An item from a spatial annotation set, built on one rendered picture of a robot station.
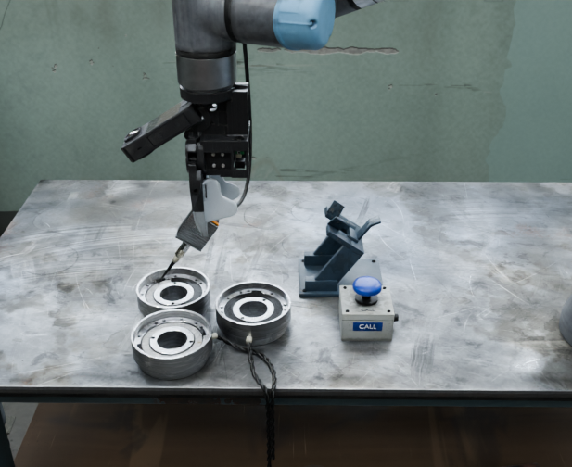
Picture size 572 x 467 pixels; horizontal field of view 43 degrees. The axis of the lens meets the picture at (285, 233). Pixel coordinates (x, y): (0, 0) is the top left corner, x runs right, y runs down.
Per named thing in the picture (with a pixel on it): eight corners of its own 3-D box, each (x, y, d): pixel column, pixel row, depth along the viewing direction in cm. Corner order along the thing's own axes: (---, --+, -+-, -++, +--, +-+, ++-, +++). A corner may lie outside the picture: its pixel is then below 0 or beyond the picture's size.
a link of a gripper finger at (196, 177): (202, 216, 96) (199, 152, 93) (191, 216, 96) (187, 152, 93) (206, 202, 101) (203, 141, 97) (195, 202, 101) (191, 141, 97)
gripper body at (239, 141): (248, 183, 96) (246, 94, 90) (183, 183, 96) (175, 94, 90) (251, 159, 102) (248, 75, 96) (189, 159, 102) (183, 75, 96)
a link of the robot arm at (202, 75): (171, 59, 87) (180, 41, 94) (174, 96, 90) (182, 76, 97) (234, 59, 87) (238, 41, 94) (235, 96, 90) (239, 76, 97)
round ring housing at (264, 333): (222, 302, 109) (221, 279, 107) (293, 305, 108) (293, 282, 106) (210, 347, 100) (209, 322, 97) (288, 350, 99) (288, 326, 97)
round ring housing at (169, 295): (127, 304, 108) (123, 281, 106) (190, 282, 113) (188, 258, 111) (158, 340, 101) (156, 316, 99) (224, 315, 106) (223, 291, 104)
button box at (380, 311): (341, 341, 101) (342, 312, 98) (338, 310, 107) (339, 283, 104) (400, 341, 101) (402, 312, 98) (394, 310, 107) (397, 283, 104)
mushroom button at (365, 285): (351, 320, 101) (353, 289, 98) (349, 302, 104) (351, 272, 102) (381, 320, 101) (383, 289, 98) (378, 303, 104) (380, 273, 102)
